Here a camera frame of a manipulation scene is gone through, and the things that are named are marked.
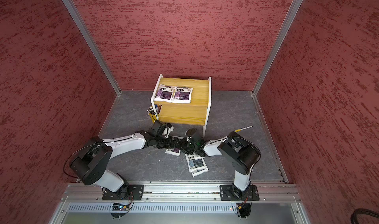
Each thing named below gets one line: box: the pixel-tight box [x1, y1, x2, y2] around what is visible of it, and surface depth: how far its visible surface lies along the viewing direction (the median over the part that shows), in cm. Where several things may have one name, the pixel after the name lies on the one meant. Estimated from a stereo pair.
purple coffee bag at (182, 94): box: [170, 86, 194, 104], surface depth 73 cm
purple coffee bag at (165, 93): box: [153, 84, 177, 104], surface depth 74 cm
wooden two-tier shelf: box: [150, 74, 212, 138], surface depth 83 cm
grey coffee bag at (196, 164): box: [185, 153, 209, 178], surface depth 83 cm
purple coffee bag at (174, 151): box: [165, 148, 182, 156], surface depth 89 cm
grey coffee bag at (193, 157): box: [184, 153, 206, 163], surface depth 86 cm
